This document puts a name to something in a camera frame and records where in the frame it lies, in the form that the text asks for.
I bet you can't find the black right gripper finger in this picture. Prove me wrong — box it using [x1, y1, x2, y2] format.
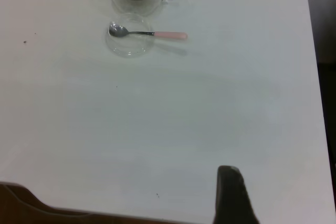
[212, 165, 262, 224]

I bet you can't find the steel spoon with pink handle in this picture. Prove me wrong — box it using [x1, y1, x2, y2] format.
[108, 22, 188, 41]

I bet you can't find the clear glass saucer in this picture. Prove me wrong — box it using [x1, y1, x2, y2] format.
[106, 13, 155, 58]

